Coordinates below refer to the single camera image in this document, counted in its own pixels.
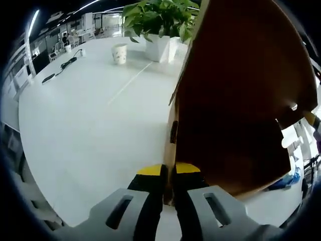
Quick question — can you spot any brown cardboard shoe box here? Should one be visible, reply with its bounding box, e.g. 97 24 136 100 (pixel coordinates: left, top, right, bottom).
163 0 318 205

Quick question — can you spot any blue soft packet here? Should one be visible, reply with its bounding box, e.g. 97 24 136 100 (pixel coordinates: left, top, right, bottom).
269 167 301 190

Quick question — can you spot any black power cable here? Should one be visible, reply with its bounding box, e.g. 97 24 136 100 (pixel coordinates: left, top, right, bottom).
42 56 78 85

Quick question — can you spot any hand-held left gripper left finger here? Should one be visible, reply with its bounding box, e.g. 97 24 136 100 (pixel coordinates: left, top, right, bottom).
60 163 168 241

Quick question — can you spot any white printed paper cup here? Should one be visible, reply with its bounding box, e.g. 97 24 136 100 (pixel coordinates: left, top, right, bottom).
111 43 128 66

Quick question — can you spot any green plant in white pot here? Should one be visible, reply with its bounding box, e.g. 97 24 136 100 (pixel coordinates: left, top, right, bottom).
121 0 201 63

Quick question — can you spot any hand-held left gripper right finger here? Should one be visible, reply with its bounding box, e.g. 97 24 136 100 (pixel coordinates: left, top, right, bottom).
174 162 279 241

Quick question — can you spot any white tube package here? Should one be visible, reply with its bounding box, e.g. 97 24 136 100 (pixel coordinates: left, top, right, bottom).
281 137 304 149

